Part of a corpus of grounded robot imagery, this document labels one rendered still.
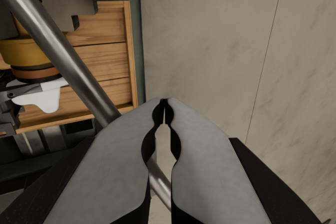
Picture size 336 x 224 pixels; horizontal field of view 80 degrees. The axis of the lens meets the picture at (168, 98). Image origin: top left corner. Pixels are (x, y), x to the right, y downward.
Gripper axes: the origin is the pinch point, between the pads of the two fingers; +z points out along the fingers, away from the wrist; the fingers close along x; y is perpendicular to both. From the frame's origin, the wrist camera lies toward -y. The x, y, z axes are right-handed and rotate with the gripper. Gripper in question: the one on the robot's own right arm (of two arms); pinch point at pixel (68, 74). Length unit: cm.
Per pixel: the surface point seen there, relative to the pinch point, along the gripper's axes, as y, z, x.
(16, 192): 34.2, -19.8, -11.0
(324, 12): 11, 228, -108
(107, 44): 0.9, 8.5, -19.6
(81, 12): -9.4, 3.7, 3.3
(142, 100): 40, 25, -54
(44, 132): 24.8, -12.0, -21.5
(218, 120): 114, 121, -108
